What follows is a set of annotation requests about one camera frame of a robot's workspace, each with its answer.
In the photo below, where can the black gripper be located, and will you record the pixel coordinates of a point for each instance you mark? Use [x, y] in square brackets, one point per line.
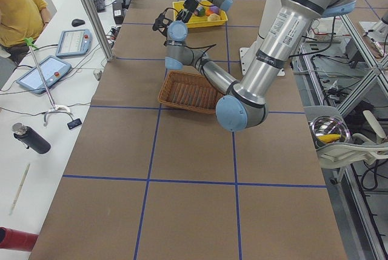
[190, 4]
[170, 19]

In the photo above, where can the yellow woven basket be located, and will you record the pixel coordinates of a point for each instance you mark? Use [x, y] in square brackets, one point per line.
[199, 21]

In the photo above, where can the brown wicker basket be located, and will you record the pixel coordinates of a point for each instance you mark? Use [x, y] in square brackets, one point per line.
[189, 92]

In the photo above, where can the toy croissant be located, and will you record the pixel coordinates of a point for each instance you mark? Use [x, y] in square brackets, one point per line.
[213, 17]

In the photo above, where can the purple foam block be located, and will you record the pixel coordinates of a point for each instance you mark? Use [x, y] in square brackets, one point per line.
[214, 9]

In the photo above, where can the black computer mouse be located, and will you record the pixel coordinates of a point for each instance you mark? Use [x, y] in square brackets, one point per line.
[78, 22]

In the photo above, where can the far teach pendant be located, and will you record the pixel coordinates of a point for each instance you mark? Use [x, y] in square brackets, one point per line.
[74, 43]

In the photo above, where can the teach pendant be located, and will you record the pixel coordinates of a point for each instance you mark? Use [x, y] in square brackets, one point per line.
[53, 69]
[74, 43]

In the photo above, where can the near teach pendant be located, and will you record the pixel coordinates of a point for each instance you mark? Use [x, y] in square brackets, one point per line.
[53, 69]

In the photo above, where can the small black device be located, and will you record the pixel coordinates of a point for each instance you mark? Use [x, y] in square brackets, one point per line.
[74, 123]

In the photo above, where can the person in yellow shirt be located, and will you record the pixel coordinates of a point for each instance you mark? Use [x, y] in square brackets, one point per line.
[22, 19]

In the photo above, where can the black water bottle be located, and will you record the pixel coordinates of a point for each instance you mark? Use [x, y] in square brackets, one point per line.
[30, 138]

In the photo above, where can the steel bowl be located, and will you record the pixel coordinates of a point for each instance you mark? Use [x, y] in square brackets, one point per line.
[324, 125]

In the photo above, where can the toy corn cob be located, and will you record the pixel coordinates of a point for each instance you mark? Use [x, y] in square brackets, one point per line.
[329, 138]

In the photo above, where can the wooden brush stick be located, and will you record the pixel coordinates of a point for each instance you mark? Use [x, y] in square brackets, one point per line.
[18, 192]

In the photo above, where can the white chair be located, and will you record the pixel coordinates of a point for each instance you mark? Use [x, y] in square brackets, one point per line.
[338, 155]

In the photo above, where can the red cylinder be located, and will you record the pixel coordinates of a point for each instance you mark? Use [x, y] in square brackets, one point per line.
[17, 240]

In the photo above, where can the aluminium frame post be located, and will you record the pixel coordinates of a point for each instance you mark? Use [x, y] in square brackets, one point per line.
[92, 14]

